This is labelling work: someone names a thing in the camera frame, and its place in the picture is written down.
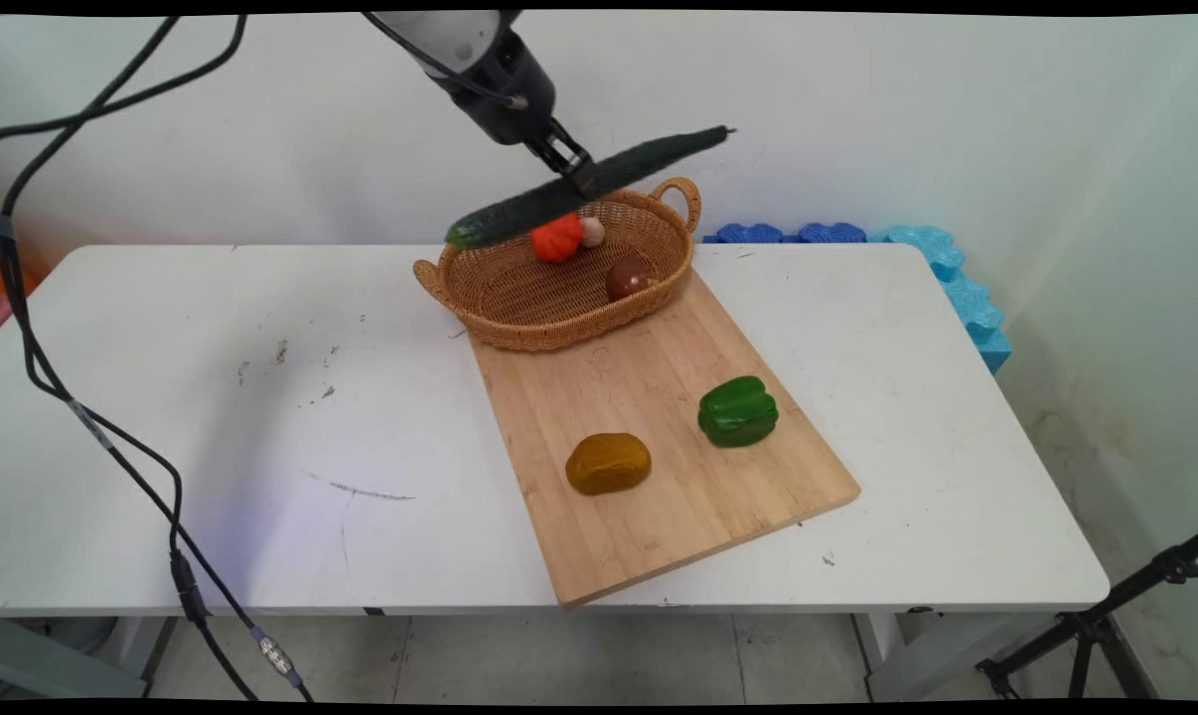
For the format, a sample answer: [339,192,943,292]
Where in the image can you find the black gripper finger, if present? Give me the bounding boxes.
[547,118,601,196]
[527,134,572,182]

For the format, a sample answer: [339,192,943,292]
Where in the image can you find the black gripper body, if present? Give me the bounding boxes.
[428,30,558,147]

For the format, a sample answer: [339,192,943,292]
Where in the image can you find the long dark green cucumber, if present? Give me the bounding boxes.
[445,125,737,250]

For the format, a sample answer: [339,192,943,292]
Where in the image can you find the orange pumpkin toy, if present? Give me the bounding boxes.
[530,213,585,264]

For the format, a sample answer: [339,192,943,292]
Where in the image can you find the brown-red tomato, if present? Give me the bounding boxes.
[605,256,655,304]

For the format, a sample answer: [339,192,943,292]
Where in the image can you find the woven wicker basket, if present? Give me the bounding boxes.
[412,177,703,353]

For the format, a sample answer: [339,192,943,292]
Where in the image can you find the dark blue foam mat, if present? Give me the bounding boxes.
[703,221,791,245]
[794,221,870,245]

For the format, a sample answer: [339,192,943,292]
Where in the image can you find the green bell pepper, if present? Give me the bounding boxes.
[697,375,780,449]

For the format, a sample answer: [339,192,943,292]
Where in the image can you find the wooden cutting board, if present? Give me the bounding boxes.
[468,266,863,608]

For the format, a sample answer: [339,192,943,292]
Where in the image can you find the light blue foam mat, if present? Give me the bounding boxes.
[869,224,1013,375]

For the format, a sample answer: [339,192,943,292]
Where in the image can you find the white table leg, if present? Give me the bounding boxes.
[0,616,178,701]
[852,608,1057,702]

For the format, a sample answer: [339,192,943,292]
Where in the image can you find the black tripod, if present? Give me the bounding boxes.
[974,531,1198,701]

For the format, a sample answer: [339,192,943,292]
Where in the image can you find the thin black looping cable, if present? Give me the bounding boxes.
[0,14,249,140]

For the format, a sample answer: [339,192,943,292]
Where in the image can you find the thick black hanging cable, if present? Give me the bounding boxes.
[0,14,314,702]

